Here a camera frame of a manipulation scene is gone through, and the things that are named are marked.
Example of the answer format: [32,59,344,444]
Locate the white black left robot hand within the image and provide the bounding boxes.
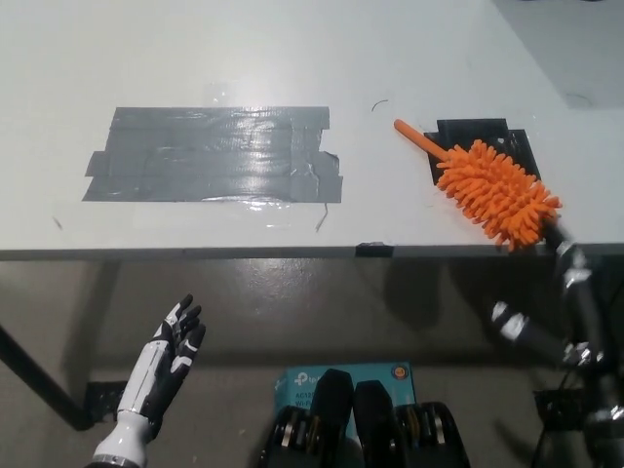
[94,293,208,463]

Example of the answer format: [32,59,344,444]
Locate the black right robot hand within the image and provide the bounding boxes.
[489,221,608,371]

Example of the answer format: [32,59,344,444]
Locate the orange microfibre duster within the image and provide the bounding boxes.
[393,118,563,253]

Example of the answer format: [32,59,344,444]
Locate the black table leg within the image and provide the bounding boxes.
[0,324,94,433]

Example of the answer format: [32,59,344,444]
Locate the teal router box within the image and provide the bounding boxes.
[271,361,418,440]

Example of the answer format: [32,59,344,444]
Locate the clear tape strip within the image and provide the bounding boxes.
[52,197,329,233]

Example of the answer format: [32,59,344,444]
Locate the black cable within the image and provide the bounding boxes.
[532,368,579,468]

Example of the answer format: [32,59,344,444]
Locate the grey duct tape patch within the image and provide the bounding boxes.
[81,105,345,205]

